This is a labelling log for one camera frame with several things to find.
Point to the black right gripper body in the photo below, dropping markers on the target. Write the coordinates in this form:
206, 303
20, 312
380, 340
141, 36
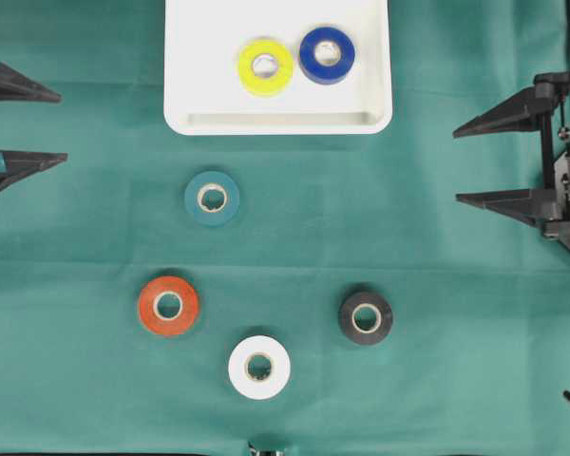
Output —
567, 157

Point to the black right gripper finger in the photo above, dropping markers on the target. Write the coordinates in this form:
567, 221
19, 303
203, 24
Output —
519, 113
529, 206

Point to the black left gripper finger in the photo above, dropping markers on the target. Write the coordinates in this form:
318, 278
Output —
18, 165
15, 86

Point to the blue tape roll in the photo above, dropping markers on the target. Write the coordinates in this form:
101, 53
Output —
326, 55

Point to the yellow tape roll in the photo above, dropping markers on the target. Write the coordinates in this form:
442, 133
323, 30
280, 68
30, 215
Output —
265, 67

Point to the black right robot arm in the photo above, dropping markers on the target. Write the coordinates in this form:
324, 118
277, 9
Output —
548, 162

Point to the teal tape roll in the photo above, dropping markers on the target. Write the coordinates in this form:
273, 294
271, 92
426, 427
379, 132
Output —
211, 198

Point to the black tape roll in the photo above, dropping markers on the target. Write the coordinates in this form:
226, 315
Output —
365, 318

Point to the white plastic tray case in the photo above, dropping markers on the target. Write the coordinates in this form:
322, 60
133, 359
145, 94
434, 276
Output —
204, 94

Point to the red tape roll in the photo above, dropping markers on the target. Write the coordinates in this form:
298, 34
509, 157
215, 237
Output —
168, 306

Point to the white tape roll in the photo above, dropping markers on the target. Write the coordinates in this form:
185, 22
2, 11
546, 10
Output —
259, 367

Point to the metal stand at bottom edge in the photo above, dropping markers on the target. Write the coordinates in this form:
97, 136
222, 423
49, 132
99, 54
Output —
260, 451

